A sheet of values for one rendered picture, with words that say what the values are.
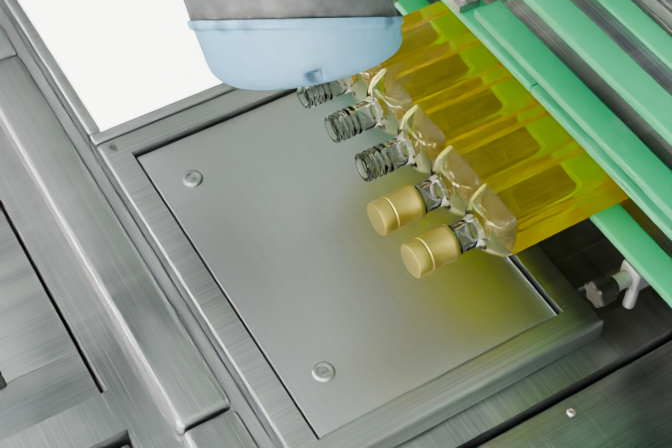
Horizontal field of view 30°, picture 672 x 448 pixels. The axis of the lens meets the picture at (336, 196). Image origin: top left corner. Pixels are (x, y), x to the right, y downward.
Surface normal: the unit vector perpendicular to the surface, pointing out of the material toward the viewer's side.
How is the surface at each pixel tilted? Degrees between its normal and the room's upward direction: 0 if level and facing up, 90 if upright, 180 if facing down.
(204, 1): 18
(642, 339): 90
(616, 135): 90
